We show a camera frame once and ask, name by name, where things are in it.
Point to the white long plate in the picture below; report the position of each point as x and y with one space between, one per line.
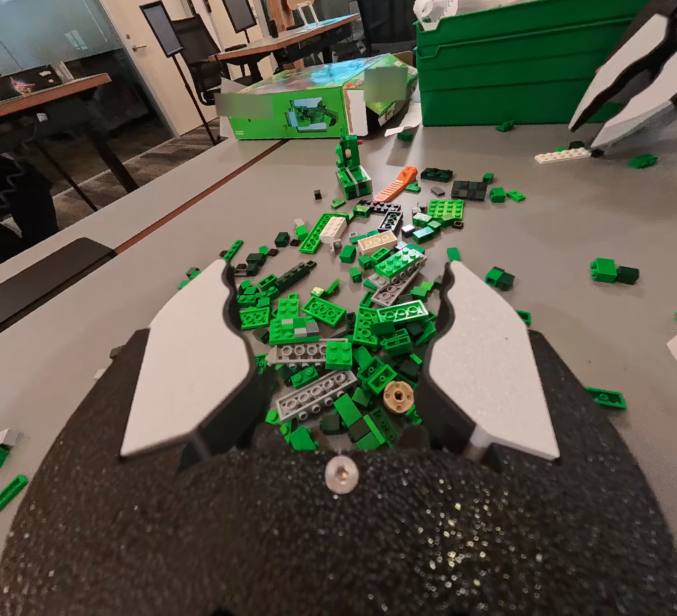
560 156

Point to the green flat plate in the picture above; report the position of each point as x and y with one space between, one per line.
608 398
13 491

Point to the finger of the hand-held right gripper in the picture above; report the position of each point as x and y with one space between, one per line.
645 116
629 60

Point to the green square studded plate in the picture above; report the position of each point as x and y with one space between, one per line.
447 211

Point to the green plastic crate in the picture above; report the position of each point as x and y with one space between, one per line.
502 76

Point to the narrow cream brick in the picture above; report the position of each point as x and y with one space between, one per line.
376 242

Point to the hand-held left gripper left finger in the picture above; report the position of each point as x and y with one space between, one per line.
185 362

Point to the grey desk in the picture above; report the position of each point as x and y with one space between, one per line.
529 214

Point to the small green brick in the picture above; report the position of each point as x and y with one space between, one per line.
643 161
505 125

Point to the built green brick figure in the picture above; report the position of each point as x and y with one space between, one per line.
349 177

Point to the clear acrylic stand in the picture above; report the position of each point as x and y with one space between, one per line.
309 15

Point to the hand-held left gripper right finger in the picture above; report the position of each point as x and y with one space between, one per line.
497 362

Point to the black office chair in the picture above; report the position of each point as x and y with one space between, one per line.
198 39
386 2

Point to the green brick pair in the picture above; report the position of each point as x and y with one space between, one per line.
613 272
500 278

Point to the dark green square plate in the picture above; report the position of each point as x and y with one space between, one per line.
469 190

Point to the orange brick separator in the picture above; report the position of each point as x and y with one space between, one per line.
396 183

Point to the black sign on floor stand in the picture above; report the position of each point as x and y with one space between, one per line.
161 29
238 8

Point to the small white brick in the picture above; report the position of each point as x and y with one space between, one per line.
333 227

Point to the tan round piece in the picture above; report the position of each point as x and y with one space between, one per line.
398 396

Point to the pile of green toy bricks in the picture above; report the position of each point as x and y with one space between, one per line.
338 354

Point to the wooden top table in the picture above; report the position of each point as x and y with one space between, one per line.
53 90
296 33

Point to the grey long plate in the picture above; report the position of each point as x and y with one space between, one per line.
296 352
317 394
394 288

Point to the black flat pad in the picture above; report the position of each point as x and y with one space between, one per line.
47 277

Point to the green cardboard toy box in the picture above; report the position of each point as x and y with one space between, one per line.
248 128

